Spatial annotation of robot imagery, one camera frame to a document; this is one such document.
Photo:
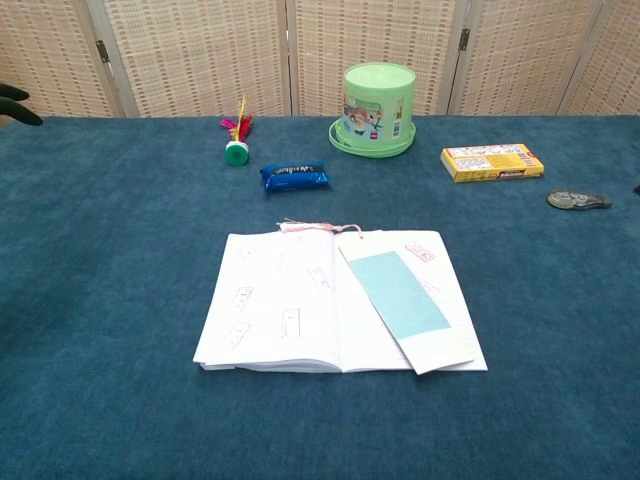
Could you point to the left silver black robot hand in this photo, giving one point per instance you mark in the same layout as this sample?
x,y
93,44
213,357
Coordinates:
x,y
15,112

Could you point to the light blue tasselled bookmark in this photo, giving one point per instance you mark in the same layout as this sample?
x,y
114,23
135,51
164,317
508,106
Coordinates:
x,y
400,295

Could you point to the white lined notebook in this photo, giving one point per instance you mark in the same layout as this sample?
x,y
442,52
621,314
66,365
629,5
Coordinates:
x,y
270,320

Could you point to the dark correction tape dispenser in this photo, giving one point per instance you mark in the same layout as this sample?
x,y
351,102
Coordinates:
x,y
575,199

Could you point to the yellow cardboard box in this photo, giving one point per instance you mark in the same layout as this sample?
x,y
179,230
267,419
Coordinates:
x,y
492,162

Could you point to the blue felt table cloth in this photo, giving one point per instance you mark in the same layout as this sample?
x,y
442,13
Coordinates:
x,y
100,250

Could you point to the woven folding screen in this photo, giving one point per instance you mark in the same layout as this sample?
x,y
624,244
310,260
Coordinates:
x,y
200,55

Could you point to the colourful feather shuttlecock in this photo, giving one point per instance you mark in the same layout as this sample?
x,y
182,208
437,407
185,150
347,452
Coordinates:
x,y
236,152

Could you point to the green plastic bucket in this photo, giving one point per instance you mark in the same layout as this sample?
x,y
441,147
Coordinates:
x,y
375,100

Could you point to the blue snack packet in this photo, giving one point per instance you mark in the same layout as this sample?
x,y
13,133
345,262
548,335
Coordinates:
x,y
295,180

